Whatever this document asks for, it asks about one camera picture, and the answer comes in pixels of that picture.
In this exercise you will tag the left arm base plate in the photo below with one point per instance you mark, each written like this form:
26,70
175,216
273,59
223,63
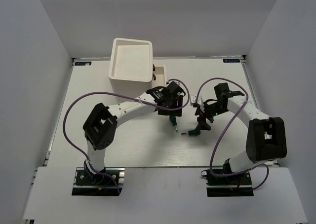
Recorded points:
102,185

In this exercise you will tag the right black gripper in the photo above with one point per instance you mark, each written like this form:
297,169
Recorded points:
203,114

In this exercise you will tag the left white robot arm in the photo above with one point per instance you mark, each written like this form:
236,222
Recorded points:
101,124

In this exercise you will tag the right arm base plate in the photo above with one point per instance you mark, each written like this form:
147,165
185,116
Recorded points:
234,186

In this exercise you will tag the white drawer cabinet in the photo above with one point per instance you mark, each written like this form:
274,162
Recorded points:
132,70

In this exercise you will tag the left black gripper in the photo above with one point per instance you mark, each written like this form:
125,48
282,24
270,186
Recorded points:
178,113

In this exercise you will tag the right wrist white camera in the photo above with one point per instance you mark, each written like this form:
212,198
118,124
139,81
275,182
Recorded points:
197,102

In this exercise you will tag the green stubby screwdriver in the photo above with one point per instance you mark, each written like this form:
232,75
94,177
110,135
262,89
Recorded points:
173,122
194,132

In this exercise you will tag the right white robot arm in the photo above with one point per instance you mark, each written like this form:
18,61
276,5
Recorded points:
266,138

